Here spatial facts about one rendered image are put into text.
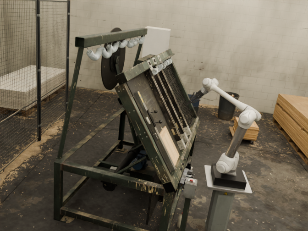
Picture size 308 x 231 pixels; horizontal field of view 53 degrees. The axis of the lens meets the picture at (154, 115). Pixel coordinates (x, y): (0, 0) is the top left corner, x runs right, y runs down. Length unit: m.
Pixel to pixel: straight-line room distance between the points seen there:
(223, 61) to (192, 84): 1.08
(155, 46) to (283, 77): 3.86
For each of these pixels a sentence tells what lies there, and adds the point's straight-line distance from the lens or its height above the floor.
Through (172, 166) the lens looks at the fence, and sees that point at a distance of 3.41.
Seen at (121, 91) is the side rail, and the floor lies 1.74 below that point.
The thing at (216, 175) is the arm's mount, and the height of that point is 0.85.
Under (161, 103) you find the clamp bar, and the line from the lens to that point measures 3.76.
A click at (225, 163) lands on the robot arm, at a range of 3.40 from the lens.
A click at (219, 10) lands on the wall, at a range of 8.70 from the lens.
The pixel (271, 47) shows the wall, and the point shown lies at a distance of 9.04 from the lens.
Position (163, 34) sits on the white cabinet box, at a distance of 7.28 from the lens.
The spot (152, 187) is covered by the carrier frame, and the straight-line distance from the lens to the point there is 3.30.
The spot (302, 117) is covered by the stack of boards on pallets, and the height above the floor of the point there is 0.72.
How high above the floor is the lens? 2.57
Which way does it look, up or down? 20 degrees down
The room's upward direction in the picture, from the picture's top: 7 degrees clockwise
